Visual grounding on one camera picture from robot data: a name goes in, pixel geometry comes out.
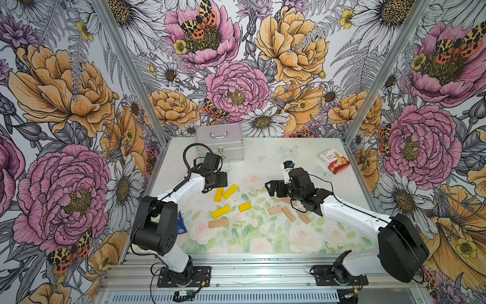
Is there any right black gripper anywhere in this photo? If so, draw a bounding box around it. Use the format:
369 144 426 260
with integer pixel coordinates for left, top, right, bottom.
265 179 305 201

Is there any yellow short block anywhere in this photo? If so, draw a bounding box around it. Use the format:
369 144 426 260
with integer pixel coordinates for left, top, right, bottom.
238 202 252 213
214 187 224 203

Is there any yellow long block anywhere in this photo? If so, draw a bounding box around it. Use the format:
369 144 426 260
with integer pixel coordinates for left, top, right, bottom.
222 184 239 200
211 205 232 220

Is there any wooden block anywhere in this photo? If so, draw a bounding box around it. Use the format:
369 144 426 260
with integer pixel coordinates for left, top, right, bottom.
297 211 311 225
268 205 282 216
208 219 229 229

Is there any wooden block diagonal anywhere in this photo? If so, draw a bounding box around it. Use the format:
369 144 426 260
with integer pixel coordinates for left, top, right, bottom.
282 207 296 223

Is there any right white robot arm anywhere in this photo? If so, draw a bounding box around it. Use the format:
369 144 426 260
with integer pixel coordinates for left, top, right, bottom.
265 162 429 286

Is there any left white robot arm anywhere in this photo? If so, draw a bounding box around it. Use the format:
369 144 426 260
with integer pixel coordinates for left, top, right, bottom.
130 172 228 286

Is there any silver metal case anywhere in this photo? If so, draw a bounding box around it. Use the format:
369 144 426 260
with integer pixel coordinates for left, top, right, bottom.
196 123 244 163

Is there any blue card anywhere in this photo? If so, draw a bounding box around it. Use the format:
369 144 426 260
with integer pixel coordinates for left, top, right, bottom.
177 212 187 235

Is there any red white snack box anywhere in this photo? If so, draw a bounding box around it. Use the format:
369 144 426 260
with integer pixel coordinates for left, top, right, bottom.
319 148 350 175

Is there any small green circuit board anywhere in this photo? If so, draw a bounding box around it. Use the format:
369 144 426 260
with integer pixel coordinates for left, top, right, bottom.
173 290 192 301

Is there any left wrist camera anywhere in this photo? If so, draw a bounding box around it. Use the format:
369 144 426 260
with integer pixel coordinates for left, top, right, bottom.
201 153 222 172

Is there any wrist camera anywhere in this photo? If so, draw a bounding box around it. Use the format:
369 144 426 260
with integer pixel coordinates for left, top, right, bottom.
201 153 222 172
283 160 295 184

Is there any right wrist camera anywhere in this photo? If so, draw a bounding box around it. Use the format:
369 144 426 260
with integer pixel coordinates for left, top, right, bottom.
283 160 295 184

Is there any aluminium front rail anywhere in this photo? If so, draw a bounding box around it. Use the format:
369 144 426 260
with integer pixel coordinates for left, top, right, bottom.
99 252 422 292

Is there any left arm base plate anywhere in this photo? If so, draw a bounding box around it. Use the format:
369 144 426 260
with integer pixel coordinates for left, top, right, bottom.
156 266 212 288

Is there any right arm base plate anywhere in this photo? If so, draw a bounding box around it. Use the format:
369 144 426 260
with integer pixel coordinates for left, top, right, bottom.
310 265 368 288

